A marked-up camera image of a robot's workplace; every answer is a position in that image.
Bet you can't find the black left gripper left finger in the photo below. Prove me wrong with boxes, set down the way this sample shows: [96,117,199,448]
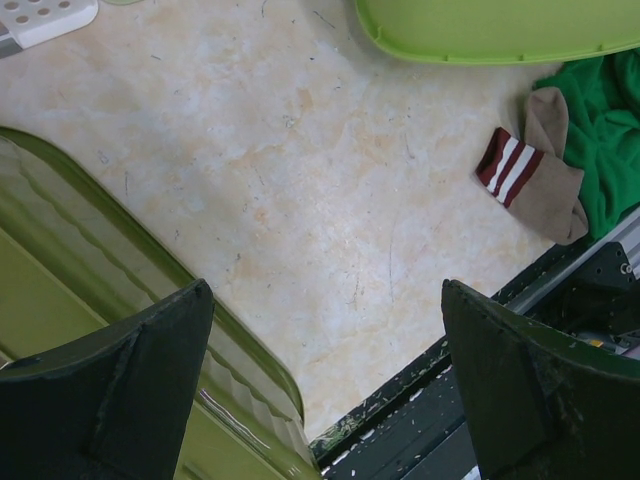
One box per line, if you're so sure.
[1,279,214,479]

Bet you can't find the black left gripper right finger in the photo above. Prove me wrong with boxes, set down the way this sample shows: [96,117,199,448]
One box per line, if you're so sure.
[441,280,639,479]

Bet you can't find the green plastic tub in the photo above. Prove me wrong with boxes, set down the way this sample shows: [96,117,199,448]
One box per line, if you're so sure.
[1,128,320,479]

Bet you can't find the green tub lid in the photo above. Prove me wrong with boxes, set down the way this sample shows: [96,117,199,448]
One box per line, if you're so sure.
[355,0,639,65]

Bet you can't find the white basket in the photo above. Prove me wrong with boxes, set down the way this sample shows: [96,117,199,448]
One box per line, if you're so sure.
[0,0,99,58]

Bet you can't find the pale green perforated basket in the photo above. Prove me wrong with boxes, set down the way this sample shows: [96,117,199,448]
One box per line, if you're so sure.
[103,0,142,6]

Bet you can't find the aluminium base extrusion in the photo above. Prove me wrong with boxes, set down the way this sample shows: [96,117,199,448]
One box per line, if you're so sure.
[492,208,639,314]

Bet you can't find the beige striped sock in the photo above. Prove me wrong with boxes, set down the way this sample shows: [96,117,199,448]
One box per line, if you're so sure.
[475,87,589,245]

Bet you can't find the green cloth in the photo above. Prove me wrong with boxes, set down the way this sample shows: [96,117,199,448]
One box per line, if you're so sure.
[534,49,639,240]

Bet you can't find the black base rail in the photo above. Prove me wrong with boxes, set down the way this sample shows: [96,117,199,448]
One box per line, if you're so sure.
[309,239,640,480]

